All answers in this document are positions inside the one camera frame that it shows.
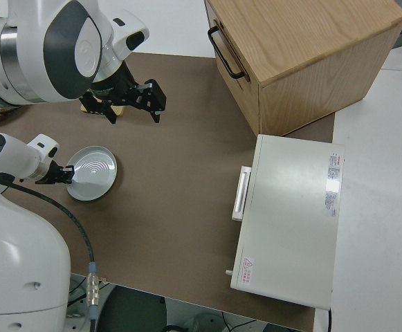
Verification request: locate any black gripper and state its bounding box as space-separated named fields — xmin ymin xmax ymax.
xmin=34 ymin=161 xmax=75 ymax=186
xmin=78 ymin=79 xmax=167 ymax=125

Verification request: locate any gray round plate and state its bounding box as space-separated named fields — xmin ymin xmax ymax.
xmin=65 ymin=145 xmax=118 ymax=202

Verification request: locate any wooden mug tree stand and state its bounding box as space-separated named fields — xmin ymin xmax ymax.
xmin=80 ymin=98 xmax=125 ymax=118

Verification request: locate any brown table mat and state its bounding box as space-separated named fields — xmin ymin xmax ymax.
xmin=0 ymin=51 xmax=336 ymax=332

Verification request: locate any brown wicker basket tray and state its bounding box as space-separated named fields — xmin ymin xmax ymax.
xmin=0 ymin=106 xmax=19 ymax=122

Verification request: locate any light wooden drawer cabinet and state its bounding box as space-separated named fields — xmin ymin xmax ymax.
xmin=203 ymin=0 xmax=402 ymax=138

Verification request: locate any cream toaster oven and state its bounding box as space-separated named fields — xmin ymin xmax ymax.
xmin=223 ymin=133 xmax=346 ymax=311

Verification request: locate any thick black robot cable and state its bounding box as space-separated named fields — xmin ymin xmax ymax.
xmin=0 ymin=172 xmax=100 ymax=332

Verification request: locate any black cabinet drawer handle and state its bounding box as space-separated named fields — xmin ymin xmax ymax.
xmin=207 ymin=26 xmax=246 ymax=80

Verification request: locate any cream oven door handle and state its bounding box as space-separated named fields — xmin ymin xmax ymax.
xmin=230 ymin=165 xmax=253 ymax=222

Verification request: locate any black round pedestal base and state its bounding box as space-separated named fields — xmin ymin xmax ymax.
xmin=96 ymin=286 xmax=169 ymax=332

